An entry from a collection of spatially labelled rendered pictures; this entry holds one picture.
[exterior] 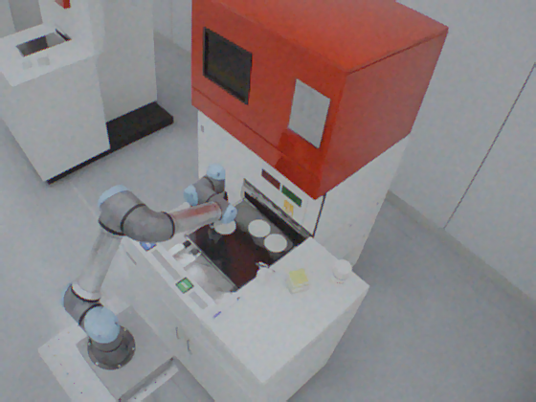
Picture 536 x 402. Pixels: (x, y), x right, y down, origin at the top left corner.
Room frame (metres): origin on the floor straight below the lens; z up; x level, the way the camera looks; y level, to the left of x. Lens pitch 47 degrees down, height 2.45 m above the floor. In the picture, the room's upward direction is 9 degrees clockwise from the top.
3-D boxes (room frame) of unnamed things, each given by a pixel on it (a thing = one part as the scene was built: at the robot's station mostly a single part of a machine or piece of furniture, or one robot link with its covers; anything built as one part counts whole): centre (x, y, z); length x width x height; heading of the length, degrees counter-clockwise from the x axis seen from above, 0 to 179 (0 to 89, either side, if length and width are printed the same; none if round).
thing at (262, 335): (0.86, -0.15, 0.89); 0.62 x 0.35 x 0.14; 140
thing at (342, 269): (1.01, -0.34, 1.01); 0.07 x 0.07 x 0.10
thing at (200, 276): (0.97, 0.25, 0.87); 0.36 x 0.08 x 0.03; 50
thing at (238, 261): (1.19, 0.09, 0.90); 0.34 x 0.34 x 0.01; 50
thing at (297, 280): (0.95, -0.16, 1.00); 0.07 x 0.07 x 0.07; 25
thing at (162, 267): (0.95, 0.37, 0.89); 0.55 x 0.09 x 0.14; 50
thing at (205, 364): (1.05, 0.09, 0.41); 0.97 x 0.64 x 0.82; 50
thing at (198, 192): (1.14, 0.26, 1.21); 0.11 x 0.11 x 0.08; 57
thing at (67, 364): (0.56, 0.52, 0.75); 0.45 x 0.44 x 0.13; 143
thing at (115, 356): (0.58, 0.51, 0.94); 0.15 x 0.15 x 0.10
